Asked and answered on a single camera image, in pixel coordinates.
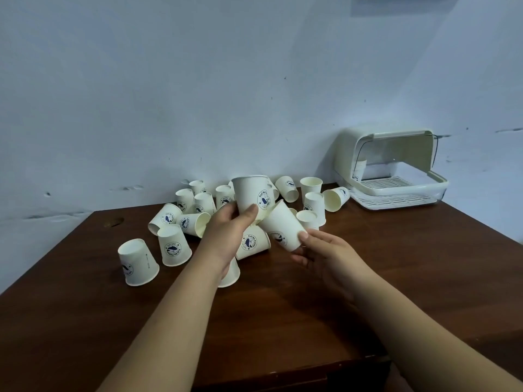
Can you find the person's right hand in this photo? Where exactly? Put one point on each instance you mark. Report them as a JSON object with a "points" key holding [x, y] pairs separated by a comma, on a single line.
{"points": [[333, 261]]}

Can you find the white cup storage box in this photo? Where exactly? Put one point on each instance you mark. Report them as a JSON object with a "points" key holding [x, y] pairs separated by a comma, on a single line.
{"points": [[388, 187]]}

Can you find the person's right forearm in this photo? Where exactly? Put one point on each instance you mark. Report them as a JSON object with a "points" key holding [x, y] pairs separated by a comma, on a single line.
{"points": [[416, 342]]}

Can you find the person's left forearm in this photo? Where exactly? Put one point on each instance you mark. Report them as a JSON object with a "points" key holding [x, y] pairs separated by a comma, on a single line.
{"points": [[171, 326]]}

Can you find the person's left hand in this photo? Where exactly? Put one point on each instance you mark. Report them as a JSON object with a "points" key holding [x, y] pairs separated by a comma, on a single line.
{"points": [[222, 240]]}

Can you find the white logo paper cup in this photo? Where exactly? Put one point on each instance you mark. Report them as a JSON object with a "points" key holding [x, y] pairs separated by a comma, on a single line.
{"points": [[281, 226], [250, 193], [359, 169]]}

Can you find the pile of white paper cups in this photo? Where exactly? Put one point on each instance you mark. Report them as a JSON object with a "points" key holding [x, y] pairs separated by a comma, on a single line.
{"points": [[175, 246]]}

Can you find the person's right thumb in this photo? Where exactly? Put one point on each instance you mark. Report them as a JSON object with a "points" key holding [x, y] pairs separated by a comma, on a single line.
{"points": [[300, 261]]}

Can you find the person's left thumb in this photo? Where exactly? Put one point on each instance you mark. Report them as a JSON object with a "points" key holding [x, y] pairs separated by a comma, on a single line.
{"points": [[245, 215]]}

